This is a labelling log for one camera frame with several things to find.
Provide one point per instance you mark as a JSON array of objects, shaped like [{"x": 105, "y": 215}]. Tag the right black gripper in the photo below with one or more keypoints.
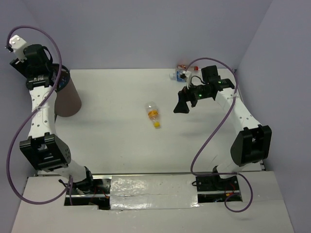
[{"x": 184, "y": 94}]

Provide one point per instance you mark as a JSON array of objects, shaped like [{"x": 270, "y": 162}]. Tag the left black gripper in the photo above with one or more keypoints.
[{"x": 21, "y": 67}]

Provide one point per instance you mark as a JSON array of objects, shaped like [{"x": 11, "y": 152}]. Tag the orange label bottle yellow cap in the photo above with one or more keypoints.
[{"x": 153, "y": 114}]

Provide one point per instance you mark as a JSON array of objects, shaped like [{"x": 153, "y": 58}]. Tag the blue label bottle blue cap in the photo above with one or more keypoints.
[{"x": 64, "y": 81}]

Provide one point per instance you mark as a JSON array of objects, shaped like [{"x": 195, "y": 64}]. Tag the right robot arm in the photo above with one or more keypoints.
[{"x": 252, "y": 142}]

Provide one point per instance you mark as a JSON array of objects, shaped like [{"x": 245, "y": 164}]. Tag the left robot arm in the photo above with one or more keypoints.
[{"x": 53, "y": 94}]

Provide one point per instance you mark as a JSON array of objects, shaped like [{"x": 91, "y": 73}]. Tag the brown round waste bin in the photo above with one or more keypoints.
[{"x": 68, "y": 101}]

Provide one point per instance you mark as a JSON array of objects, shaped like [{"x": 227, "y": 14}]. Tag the blue label bottle at back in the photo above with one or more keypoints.
[{"x": 176, "y": 76}]

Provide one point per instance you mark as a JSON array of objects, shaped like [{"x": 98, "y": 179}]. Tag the red label bottle red cap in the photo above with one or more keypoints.
[{"x": 190, "y": 68}]

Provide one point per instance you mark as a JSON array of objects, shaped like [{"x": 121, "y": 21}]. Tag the silver foil tape sheet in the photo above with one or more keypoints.
[{"x": 150, "y": 192}]

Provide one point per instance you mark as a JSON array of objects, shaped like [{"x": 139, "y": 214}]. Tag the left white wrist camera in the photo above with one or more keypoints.
[{"x": 17, "y": 44}]

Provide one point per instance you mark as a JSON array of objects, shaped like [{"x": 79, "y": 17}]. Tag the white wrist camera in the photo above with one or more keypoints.
[
  {"x": 17, "y": 44},
  {"x": 186, "y": 76}
]

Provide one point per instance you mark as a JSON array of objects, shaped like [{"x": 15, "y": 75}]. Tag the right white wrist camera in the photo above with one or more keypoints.
[{"x": 186, "y": 76}]

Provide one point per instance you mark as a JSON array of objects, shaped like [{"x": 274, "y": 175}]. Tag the metal base rail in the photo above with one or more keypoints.
[{"x": 99, "y": 197}]

